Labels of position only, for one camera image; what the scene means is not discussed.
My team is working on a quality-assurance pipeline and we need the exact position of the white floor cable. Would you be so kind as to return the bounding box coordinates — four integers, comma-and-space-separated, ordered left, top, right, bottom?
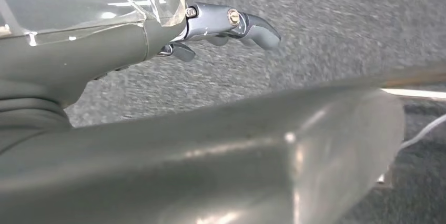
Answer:
400, 114, 446, 150

